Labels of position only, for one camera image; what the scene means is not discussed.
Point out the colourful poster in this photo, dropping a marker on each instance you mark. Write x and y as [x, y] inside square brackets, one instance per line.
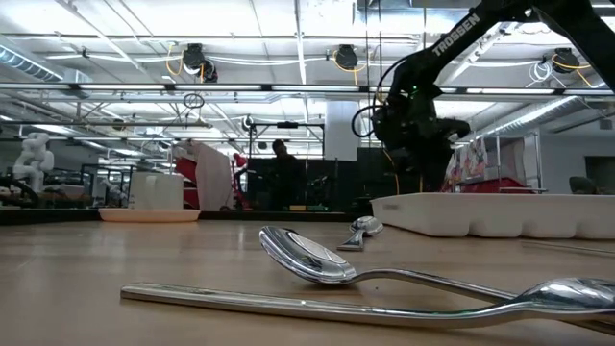
[473, 158]

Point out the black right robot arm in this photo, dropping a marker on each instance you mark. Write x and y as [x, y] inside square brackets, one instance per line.
[456, 33]

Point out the white robot figure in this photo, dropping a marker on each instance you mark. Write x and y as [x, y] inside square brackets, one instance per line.
[33, 158]

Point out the white cutlery organizer tray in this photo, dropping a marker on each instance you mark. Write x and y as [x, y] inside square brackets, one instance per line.
[480, 214]

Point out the metal rack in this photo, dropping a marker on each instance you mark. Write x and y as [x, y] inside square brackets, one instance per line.
[537, 158]

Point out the dark monitor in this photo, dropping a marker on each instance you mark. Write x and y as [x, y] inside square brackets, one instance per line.
[600, 175]

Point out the black desk partition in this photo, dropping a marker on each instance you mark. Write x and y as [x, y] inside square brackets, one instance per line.
[336, 178]

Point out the silver spoon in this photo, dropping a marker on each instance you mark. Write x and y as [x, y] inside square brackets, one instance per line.
[307, 257]
[367, 225]

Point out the black rack frame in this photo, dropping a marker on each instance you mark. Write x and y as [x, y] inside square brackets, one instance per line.
[287, 124]

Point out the black overhead frame rail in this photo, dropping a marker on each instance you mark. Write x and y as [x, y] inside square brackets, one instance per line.
[144, 87]

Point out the dark office chair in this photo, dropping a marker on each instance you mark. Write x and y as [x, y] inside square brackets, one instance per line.
[583, 185]

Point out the person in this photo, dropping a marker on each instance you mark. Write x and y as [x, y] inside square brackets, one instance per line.
[283, 178]

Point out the red table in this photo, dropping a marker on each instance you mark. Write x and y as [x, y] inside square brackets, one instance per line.
[495, 185]

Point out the peach saucer plate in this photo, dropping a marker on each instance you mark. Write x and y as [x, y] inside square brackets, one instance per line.
[144, 215]

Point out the white hanging cloth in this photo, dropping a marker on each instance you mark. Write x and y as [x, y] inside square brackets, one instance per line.
[214, 178]

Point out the wooden workbench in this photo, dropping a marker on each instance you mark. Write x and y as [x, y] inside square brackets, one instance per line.
[48, 195]

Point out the red cart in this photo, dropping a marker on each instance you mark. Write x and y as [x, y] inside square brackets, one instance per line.
[185, 173]

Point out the black table frame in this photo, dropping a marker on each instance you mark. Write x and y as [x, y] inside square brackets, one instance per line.
[288, 215]

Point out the silver ventilation duct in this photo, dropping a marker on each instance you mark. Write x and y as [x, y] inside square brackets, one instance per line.
[29, 65]
[528, 115]

